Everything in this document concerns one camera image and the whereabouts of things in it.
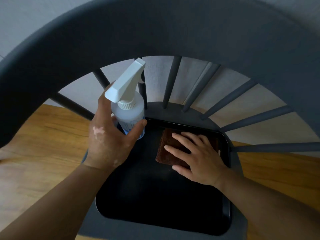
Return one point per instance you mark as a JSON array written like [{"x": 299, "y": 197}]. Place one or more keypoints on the person's right little finger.
[{"x": 205, "y": 139}]

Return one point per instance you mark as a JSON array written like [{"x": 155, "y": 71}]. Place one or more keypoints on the person's left hand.
[{"x": 107, "y": 144}]

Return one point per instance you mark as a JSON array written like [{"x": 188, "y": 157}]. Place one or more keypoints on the brown cloth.
[{"x": 163, "y": 156}]

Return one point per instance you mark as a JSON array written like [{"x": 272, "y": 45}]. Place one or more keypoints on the person's right thumb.
[{"x": 181, "y": 170}]

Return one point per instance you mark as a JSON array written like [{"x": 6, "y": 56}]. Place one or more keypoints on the black plastic tray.
[{"x": 155, "y": 197}]

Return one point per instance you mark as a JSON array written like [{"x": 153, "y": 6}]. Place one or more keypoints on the person's right forearm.
[{"x": 265, "y": 209}]

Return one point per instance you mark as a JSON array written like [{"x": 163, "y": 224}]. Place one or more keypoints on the white spray bottle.
[{"x": 126, "y": 89}]

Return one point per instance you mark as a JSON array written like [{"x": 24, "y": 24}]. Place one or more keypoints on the person's right hand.
[{"x": 202, "y": 162}]

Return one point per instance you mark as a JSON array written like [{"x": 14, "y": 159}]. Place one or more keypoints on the dark grey spindle-back chair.
[{"x": 160, "y": 27}]

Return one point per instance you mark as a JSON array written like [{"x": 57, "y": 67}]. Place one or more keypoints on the person's left thumb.
[{"x": 137, "y": 131}]

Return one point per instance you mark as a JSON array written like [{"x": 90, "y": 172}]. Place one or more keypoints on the person's left forearm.
[{"x": 57, "y": 207}]

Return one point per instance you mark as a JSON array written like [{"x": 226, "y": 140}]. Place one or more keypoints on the person's right middle finger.
[{"x": 182, "y": 141}]

